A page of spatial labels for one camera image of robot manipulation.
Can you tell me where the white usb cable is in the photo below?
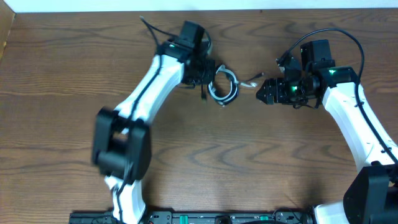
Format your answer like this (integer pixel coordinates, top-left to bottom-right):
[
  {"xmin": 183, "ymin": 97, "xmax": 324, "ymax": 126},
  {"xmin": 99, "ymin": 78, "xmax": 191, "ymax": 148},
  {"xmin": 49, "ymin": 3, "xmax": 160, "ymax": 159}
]
[{"xmin": 207, "ymin": 64, "xmax": 259, "ymax": 106}]

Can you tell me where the black usb cable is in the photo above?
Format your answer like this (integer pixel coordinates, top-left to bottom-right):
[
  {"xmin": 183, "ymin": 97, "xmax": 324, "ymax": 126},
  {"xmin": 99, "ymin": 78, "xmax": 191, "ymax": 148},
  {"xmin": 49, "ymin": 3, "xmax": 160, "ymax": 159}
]
[{"xmin": 200, "ymin": 67, "xmax": 265, "ymax": 106}]

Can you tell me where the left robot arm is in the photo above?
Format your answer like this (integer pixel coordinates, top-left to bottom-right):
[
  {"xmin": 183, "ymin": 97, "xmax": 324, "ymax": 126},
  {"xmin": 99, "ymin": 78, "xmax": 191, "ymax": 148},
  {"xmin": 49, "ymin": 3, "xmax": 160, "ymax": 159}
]
[{"xmin": 91, "ymin": 21, "xmax": 215, "ymax": 223}]

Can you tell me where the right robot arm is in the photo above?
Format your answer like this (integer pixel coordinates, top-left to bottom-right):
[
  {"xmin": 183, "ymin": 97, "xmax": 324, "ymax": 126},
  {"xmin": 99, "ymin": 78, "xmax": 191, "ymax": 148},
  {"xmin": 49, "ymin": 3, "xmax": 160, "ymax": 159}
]
[{"xmin": 256, "ymin": 40, "xmax": 397, "ymax": 223}]

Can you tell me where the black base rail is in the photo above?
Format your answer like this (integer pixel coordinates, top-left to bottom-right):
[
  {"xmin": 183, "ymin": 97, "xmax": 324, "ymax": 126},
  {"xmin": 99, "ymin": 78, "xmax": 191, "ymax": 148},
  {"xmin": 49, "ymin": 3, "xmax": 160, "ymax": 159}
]
[{"xmin": 68, "ymin": 210, "xmax": 316, "ymax": 224}]

